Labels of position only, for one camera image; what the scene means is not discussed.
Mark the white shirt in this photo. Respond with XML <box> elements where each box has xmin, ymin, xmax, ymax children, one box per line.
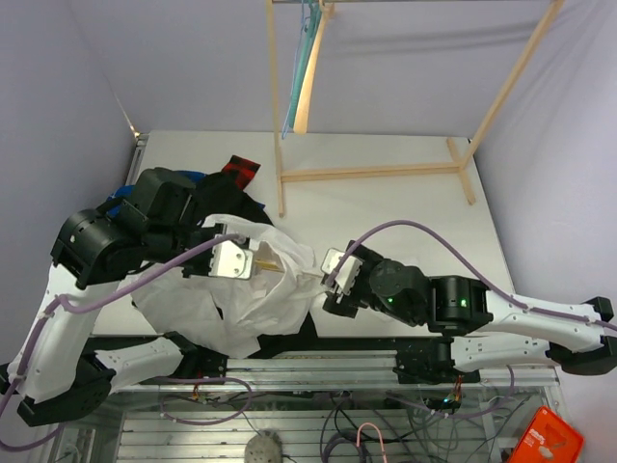
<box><xmin>130</xmin><ymin>214</ymin><xmax>322</xmax><ymax>359</ymax></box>

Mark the yellow plastic hanger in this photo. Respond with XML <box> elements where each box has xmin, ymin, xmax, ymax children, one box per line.
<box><xmin>255</xmin><ymin>259</ymin><xmax>283</xmax><ymax>273</ymax></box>

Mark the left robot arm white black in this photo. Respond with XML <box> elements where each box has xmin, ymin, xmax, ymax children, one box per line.
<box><xmin>1</xmin><ymin>168</ymin><xmax>222</xmax><ymax>427</ymax></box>

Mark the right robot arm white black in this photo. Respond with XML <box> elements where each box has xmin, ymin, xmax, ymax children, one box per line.
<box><xmin>321</xmin><ymin>246</ymin><xmax>616</xmax><ymax>382</ymax></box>

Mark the blue plaid shirt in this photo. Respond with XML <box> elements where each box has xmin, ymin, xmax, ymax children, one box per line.
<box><xmin>107</xmin><ymin>170</ymin><xmax>206</xmax><ymax>217</ymax></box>

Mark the light wooden hanger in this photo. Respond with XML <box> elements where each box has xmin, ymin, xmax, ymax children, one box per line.
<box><xmin>293</xmin><ymin>1</ymin><xmax>335</xmax><ymax>134</ymax></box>

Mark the teal plastic hanger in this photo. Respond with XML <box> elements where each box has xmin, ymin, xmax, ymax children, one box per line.
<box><xmin>281</xmin><ymin>1</ymin><xmax>322</xmax><ymax>140</ymax></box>

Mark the red black plaid garment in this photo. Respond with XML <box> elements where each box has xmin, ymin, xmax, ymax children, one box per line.
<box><xmin>221</xmin><ymin>155</ymin><xmax>261</xmax><ymax>190</ymax></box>

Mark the grey perforated shoe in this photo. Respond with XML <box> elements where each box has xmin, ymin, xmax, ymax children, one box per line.
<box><xmin>244</xmin><ymin>430</ymin><xmax>283</xmax><ymax>463</ymax></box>

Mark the wooden clothes rack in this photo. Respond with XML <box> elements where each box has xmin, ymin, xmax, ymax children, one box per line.
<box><xmin>262</xmin><ymin>0</ymin><xmax>565</xmax><ymax>206</ymax></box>

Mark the orange box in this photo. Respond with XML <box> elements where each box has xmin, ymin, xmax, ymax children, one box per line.
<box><xmin>508</xmin><ymin>406</ymin><xmax>585</xmax><ymax>463</ymax></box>

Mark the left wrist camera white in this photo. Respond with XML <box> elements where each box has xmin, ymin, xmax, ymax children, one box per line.
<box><xmin>207</xmin><ymin>235</ymin><xmax>255</xmax><ymax>281</ymax></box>

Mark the aluminium frame rail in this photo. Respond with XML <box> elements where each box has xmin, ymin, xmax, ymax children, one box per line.
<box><xmin>51</xmin><ymin>349</ymin><xmax>560</xmax><ymax>390</ymax></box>

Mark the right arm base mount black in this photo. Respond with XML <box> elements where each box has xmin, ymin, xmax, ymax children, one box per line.
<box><xmin>392</xmin><ymin>337</ymin><xmax>480</xmax><ymax>385</ymax></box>

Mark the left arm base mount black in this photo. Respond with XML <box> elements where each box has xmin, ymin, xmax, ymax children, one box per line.
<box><xmin>168</xmin><ymin>347</ymin><xmax>228</xmax><ymax>379</ymax></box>

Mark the pink cable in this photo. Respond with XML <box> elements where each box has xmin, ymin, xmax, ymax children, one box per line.
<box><xmin>355</xmin><ymin>422</ymin><xmax>387</xmax><ymax>463</ymax></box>

